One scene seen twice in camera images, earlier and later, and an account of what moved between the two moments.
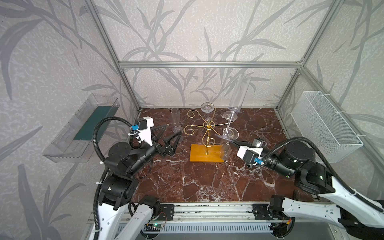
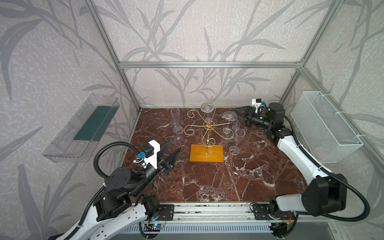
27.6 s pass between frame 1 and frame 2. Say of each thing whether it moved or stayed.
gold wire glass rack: stayed
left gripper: moved
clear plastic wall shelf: stayed
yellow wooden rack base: stayed
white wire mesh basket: stayed
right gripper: moved
